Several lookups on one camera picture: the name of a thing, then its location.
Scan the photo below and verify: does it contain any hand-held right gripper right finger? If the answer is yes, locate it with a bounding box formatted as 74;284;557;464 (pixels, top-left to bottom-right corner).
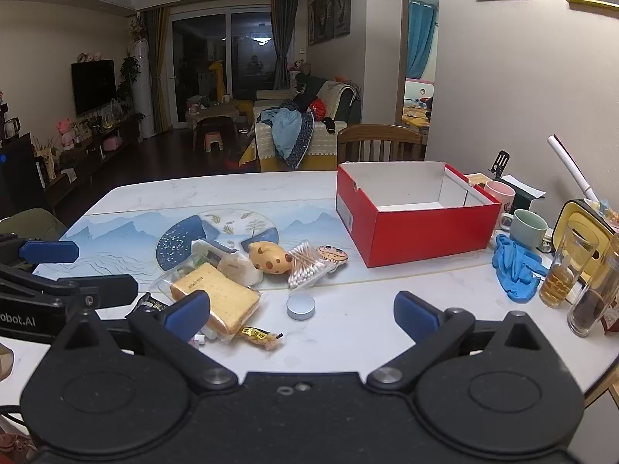
368;291;557;392

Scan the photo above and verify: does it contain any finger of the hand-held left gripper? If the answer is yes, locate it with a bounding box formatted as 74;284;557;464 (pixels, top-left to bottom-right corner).
0;234;80;266
0;265;139;309

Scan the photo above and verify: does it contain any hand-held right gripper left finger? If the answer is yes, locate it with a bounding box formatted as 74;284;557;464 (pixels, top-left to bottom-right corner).
53;290;240;392

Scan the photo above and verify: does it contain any packaged bread slice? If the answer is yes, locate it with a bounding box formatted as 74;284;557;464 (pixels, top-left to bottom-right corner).
155;261;264;346

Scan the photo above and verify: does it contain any blue white tissue packet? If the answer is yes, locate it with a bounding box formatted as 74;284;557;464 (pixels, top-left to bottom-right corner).
191;239;238;271

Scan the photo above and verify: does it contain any white plastic packet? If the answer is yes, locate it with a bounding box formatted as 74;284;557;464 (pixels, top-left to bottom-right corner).
217;252;264;287

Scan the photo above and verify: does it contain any small yellow snack packet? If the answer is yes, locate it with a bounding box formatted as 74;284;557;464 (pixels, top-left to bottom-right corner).
240;326;284;350

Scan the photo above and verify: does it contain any red shoe box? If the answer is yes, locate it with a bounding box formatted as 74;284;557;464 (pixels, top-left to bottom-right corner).
336;161;503;268

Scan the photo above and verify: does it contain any yellow spotted squishy toy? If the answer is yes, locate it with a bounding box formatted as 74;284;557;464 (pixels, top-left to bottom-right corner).
248;241;294;276

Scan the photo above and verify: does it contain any round cartoon face cookie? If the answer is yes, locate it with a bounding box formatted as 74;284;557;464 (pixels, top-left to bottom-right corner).
316;246;349;266

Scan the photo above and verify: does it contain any round silver tin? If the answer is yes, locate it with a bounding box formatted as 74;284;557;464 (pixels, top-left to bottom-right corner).
286;294;316;320

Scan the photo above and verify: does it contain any bag of cotton swabs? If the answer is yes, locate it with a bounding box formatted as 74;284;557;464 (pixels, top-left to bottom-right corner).
286;239;330;292

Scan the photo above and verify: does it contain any olive green chair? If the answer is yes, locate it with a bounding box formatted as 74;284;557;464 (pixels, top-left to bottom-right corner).
0;208;68;242

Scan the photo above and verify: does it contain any black cabinet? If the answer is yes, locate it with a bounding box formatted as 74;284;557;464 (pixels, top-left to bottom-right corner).
0;133;46;218

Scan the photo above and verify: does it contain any dark television cabinet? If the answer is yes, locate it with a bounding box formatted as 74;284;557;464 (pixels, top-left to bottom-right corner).
43;116;141;208

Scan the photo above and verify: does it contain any blue cloth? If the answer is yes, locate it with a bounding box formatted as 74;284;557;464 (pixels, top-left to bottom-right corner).
492;233;549;304

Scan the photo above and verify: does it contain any pink plush toy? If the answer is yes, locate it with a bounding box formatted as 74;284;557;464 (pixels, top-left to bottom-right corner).
55;117;78;148

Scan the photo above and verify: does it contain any green mug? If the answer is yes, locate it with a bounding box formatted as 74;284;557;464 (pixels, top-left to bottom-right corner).
498;209;549;252

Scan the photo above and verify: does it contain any pink mug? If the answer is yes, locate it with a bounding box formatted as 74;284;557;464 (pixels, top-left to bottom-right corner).
484;180;516;213

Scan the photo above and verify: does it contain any glass of tea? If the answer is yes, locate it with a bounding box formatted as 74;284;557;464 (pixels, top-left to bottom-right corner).
538;226;600;309

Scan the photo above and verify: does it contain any dark green box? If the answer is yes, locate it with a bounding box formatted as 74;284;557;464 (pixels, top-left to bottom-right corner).
498;174;547;213

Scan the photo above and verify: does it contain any television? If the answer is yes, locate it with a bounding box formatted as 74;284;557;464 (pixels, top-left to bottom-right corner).
71;59;117;118

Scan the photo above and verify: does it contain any glass with dark contents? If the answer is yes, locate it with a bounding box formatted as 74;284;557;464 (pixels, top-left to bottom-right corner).
567;246;619;338

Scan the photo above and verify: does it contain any wooden chair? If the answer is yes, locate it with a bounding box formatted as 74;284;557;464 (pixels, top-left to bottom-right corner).
337;124;426;171

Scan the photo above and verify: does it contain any yellow case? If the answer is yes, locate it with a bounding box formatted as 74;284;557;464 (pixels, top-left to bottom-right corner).
551;199;619;291

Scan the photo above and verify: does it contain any white tower air conditioner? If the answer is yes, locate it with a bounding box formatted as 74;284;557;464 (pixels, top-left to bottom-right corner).
128;40;158;138

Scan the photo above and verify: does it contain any bed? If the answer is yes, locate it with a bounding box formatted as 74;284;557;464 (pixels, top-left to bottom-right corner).
402;77;433;133

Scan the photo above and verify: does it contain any potted plant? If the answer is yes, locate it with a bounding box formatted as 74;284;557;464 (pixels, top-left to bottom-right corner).
117;55;142;102

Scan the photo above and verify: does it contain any wooden coffee table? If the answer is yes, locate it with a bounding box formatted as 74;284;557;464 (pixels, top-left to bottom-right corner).
185;101;243;150

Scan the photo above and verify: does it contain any pile of blue clothes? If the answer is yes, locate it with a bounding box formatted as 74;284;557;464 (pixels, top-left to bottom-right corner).
258;106;317;170

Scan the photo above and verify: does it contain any grey yellow curtain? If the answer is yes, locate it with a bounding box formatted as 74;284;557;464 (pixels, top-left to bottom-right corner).
271;0;301;90
145;7;171;133

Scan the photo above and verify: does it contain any yellow giraffe toy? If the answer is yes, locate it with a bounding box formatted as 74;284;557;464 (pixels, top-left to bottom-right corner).
209;59;228;100

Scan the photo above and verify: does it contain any glass sliding door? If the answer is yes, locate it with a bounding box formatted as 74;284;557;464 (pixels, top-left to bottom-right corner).
171;7;276;129

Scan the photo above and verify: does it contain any blue curtain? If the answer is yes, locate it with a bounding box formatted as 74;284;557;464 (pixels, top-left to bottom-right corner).
407;0;438;78

